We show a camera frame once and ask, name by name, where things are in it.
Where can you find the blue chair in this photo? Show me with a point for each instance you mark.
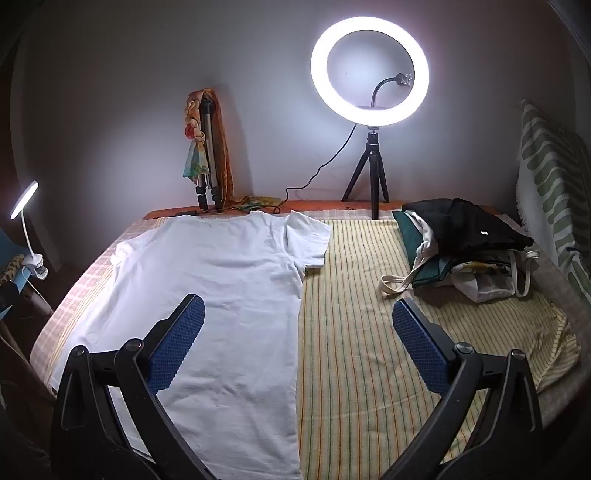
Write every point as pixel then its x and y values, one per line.
pixel 5 244

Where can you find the cream garment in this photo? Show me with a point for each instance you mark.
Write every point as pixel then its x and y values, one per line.
pixel 427 244

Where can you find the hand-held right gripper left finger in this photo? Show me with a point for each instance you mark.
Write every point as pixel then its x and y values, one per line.
pixel 178 341

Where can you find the black garment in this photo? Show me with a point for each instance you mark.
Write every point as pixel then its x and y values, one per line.
pixel 471 226

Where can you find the dark green cloth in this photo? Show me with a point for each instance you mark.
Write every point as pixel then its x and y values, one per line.
pixel 408 235

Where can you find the orange patterned cloth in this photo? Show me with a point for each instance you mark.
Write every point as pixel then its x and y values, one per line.
pixel 225 152

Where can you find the orange mattress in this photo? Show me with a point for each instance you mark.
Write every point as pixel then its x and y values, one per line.
pixel 323 204

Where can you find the pink checked bed sheet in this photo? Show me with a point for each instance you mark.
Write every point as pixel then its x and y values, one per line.
pixel 78 295

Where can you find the leopard print cloth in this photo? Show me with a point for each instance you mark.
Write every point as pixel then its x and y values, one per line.
pixel 11 267

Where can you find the white t-shirt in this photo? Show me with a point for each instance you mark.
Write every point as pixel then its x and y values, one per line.
pixel 221 300

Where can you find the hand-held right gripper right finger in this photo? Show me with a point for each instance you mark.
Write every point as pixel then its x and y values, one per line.
pixel 420 346

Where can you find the yellow striped bed sheet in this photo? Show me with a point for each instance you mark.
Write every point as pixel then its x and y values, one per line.
pixel 360 323

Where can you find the colourful printed scarf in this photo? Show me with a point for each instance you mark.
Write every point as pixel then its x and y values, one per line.
pixel 194 157

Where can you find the green and white patterned blanket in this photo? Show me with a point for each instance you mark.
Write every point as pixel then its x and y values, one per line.
pixel 545 184

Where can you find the white clip desk lamp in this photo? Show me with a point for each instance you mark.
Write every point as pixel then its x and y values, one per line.
pixel 25 198

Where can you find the black gooseneck phone holder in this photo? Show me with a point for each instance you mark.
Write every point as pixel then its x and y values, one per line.
pixel 378 87

